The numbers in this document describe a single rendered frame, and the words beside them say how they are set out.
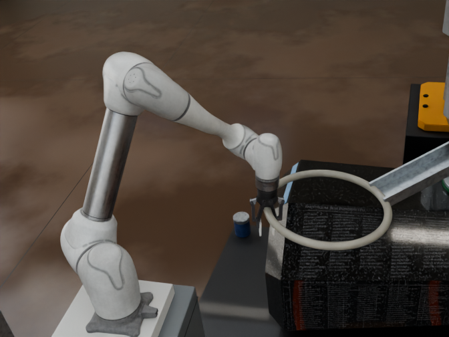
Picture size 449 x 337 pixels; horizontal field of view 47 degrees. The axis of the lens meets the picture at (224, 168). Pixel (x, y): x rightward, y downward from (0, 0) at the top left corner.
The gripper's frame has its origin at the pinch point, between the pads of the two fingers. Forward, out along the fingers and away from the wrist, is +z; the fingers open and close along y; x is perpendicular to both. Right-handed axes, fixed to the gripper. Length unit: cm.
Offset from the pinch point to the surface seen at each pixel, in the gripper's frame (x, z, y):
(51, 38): 508, 95, -241
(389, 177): 13, -13, 50
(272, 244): 10.1, 18.2, 3.7
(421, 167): 15, -16, 64
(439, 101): 94, -5, 101
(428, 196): 12, -4, 67
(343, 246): -23.9, -10.6, 24.7
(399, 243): -4, 8, 53
